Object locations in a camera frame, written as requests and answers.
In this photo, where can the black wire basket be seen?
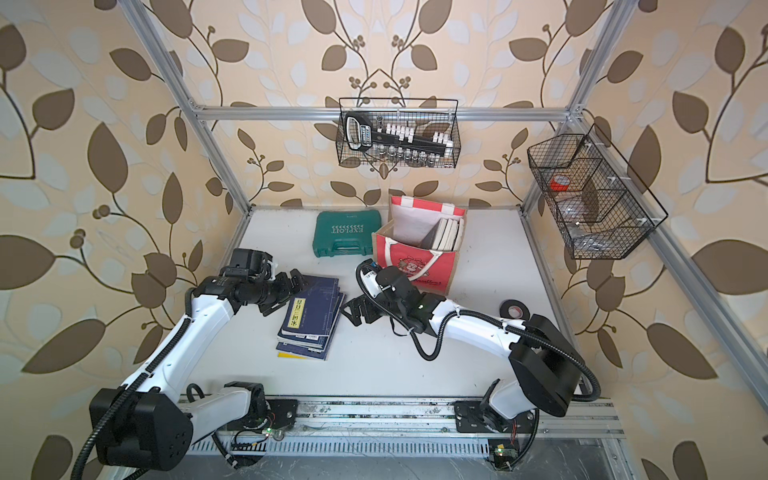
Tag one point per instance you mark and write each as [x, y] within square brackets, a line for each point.
[609, 209]
[426, 115]

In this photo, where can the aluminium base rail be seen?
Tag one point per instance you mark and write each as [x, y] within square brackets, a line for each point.
[371, 426]

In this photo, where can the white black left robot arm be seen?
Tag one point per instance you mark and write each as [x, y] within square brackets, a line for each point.
[141, 424]

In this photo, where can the black socket wrench set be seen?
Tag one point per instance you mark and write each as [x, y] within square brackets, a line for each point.
[361, 134]

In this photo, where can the red tape roll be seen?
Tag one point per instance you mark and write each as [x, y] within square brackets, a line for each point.
[559, 183]

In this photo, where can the black wire basket back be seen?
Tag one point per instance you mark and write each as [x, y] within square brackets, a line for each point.
[426, 115]

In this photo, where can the green plastic tool case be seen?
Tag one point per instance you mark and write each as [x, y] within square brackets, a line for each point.
[340, 233]

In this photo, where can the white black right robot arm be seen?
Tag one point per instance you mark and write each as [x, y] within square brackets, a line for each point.
[548, 373]

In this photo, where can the bottom yellow book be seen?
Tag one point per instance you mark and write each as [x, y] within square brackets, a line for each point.
[289, 356]

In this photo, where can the aluminium frame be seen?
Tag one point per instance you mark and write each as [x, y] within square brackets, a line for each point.
[634, 133]

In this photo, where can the small circuit board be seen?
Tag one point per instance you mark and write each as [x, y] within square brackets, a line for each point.
[503, 455]

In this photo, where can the black tape roll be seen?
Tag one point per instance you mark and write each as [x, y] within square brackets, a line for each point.
[514, 310]

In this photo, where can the navy book barcode back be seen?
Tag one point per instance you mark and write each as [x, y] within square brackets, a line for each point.
[313, 349]

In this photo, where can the black wolf cover book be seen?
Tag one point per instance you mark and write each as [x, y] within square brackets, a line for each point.
[447, 239]

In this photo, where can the burlap canvas bag red front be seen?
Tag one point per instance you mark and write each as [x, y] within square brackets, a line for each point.
[422, 239]

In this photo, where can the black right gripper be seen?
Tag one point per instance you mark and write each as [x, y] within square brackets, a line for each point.
[357, 311]

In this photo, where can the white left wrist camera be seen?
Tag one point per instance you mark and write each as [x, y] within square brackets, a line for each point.
[269, 269]

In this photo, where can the black wire basket right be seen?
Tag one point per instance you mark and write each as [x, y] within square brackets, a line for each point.
[609, 209]

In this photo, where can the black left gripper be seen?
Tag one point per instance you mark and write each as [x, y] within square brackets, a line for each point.
[285, 291]

